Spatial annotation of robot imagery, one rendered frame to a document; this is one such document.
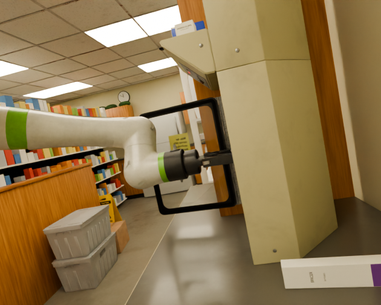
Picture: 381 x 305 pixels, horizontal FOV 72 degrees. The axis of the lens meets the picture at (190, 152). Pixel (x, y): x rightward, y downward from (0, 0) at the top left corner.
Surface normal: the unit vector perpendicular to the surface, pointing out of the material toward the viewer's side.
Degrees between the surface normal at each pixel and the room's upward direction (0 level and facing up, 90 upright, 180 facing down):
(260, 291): 0
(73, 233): 96
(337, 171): 90
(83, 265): 95
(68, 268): 95
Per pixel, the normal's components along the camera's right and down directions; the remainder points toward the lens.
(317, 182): 0.59, -0.05
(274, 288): -0.20, -0.98
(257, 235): -0.14, 0.11
